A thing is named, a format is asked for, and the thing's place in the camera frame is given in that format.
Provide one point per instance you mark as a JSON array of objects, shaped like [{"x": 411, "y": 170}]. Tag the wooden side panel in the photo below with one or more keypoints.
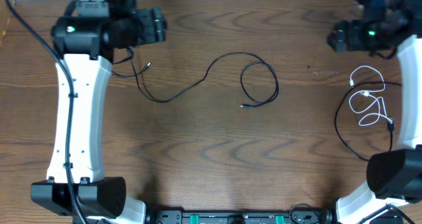
[{"x": 5, "y": 16}]

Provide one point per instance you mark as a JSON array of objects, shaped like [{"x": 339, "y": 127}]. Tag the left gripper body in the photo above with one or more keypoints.
[{"x": 151, "y": 28}]

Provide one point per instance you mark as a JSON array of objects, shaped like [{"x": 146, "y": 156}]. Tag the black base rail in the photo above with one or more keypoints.
[{"x": 296, "y": 215}]

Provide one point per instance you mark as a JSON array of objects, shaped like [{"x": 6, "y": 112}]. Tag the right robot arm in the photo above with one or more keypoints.
[{"x": 393, "y": 177}]

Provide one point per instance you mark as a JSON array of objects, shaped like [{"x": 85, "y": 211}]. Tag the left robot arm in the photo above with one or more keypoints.
[{"x": 84, "y": 40}]

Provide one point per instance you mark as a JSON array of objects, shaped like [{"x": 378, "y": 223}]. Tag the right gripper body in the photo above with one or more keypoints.
[{"x": 358, "y": 36}]

